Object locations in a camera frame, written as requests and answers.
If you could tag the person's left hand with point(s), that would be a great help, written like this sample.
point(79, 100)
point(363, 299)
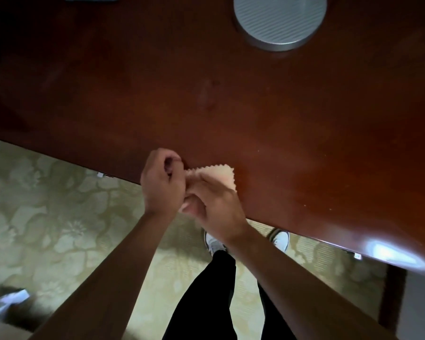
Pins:
point(159, 189)

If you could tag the person's right hand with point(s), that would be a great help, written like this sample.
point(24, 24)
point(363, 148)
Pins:
point(221, 208)

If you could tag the person's right thumb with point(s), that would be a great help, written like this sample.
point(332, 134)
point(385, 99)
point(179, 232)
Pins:
point(193, 207)

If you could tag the person's left fingers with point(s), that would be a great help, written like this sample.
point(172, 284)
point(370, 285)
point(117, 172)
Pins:
point(172, 160)

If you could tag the pink zigzag-edged cloth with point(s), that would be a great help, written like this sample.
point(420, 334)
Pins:
point(223, 175)

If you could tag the person's left forearm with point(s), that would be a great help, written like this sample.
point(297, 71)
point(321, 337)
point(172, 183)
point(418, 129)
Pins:
point(117, 276)

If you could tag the person's right forearm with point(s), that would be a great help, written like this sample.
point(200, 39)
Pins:
point(297, 290)

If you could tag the white sneaker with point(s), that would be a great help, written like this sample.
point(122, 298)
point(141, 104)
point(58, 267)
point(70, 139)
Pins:
point(214, 244)
point(280, 239)

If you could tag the black trousers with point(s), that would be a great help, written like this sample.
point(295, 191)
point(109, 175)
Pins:
point(202, 300)

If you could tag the round silver lamp base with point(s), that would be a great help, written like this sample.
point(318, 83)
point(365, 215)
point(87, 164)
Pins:
point(278, 19)

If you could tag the dark wooden table leg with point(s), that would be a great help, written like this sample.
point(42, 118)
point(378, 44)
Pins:
point(393, 297)

